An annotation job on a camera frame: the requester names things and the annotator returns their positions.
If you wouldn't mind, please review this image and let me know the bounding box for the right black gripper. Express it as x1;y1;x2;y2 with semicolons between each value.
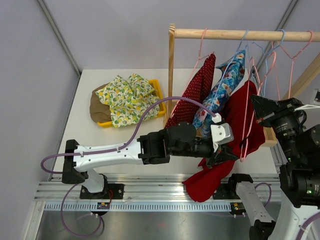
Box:
251;94;308;162

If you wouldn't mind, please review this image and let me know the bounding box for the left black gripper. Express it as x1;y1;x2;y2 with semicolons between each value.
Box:
170;137;239;169

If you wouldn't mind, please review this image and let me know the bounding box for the plain red skirt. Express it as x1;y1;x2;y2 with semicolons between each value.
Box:
183;80;266;203

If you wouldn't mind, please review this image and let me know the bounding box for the pink hanger of red skirt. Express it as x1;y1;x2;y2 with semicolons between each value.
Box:
239;51;277;163

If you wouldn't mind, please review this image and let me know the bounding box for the pink hanger of tan skirt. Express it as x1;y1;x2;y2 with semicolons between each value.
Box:
274;28;314;100

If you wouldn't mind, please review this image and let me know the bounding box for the blue hanger of lemon skirt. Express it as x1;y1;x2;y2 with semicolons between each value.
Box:
251;28;286;72

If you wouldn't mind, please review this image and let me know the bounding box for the blue floral skirt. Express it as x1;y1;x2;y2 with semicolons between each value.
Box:
192;49;246;138

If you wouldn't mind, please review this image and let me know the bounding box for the blue hanger of floral skirt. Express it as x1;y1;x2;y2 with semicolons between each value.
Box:
209;29;251;113

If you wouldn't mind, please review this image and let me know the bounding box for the lemon print skirt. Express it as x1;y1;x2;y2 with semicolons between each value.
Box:
95;73;160;128

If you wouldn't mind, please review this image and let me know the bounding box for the tan khaki skirt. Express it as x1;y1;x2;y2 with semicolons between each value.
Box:
89;84;112;123

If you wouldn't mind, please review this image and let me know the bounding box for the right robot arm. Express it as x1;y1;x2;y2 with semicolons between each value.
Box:
226;95;320;240

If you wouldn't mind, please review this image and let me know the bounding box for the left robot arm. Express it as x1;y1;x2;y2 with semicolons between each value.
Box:
62;122;238;185

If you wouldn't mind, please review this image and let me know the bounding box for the red polka dot skirt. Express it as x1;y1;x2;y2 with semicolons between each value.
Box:
165;53;216;128

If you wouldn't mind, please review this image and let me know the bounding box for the pink hanger of dotted skirt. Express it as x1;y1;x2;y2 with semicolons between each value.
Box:
169;27;215;118

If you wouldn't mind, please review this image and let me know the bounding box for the wooden clothes rack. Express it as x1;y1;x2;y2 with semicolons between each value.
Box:
162;23;320;148

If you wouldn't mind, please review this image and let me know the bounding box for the yellow plastic tray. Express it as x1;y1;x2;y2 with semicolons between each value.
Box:
96;78;167;129

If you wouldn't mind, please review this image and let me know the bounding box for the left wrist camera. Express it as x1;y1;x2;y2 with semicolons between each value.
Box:
210;113;234;151

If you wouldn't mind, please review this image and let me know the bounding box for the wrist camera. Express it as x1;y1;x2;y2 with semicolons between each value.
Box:
295;88;320;111
210;113;234;151

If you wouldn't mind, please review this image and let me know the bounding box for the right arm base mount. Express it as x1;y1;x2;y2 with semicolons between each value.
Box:
206;173;253;219

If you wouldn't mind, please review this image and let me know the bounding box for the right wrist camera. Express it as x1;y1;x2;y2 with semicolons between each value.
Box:
295;88;320;111

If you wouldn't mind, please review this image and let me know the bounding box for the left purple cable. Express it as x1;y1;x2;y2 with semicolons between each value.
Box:
40;96;217;237

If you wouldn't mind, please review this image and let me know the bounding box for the purple cable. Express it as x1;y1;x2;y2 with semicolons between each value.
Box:
40;96;217;237
254;182;320;240

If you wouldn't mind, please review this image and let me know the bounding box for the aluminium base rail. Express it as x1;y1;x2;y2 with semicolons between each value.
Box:
33;174;305;213

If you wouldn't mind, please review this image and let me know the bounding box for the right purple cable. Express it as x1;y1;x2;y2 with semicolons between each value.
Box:
254;182;320;240

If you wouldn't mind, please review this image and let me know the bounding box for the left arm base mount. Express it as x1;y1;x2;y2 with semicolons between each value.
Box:
79;175;125;216

